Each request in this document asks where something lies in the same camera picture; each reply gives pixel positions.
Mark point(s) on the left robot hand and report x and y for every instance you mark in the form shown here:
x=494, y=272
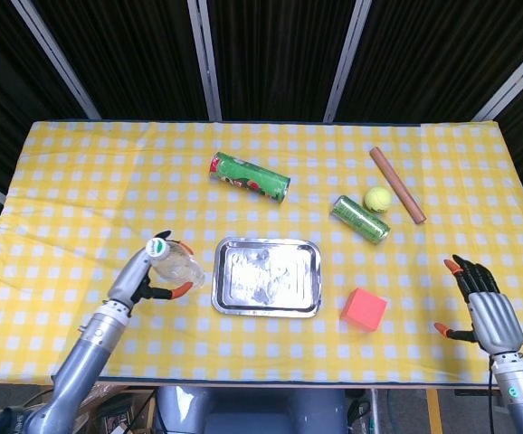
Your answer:
x=130, y=276

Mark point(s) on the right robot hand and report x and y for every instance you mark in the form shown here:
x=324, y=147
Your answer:
x=492, y=316

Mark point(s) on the transparent water bottle white cap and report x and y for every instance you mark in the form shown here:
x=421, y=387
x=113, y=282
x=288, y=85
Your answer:
x=175, y=269

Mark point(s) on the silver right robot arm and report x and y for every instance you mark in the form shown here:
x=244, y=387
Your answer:
x=519, y=398

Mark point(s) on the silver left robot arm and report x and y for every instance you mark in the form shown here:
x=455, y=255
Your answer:
x=89, y=343

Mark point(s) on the rectangular metal tray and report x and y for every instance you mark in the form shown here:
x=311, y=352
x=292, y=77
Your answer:
x=266, y=280

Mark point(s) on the yellow white checkered tablecloth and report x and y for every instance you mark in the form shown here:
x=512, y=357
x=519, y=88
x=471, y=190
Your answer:
x=85, y=190

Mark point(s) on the orange foam cube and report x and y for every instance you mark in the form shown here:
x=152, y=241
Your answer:
x=363, y=312

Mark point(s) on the cardboard box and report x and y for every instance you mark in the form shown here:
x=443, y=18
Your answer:
x=121, y=411

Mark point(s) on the large green chips can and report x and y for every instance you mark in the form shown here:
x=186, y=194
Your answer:
x=248, y=176

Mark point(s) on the wooden rolling pin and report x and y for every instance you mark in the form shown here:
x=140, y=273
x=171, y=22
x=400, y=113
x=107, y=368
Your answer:
x=397, y=185

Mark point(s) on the green soda can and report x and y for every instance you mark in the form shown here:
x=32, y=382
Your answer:
x=361, y=220

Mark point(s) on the yellow tennis ball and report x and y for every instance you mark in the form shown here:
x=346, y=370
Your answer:
x=377, y=199

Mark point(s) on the grey robot torso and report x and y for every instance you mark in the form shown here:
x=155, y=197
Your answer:
x=252, y=411

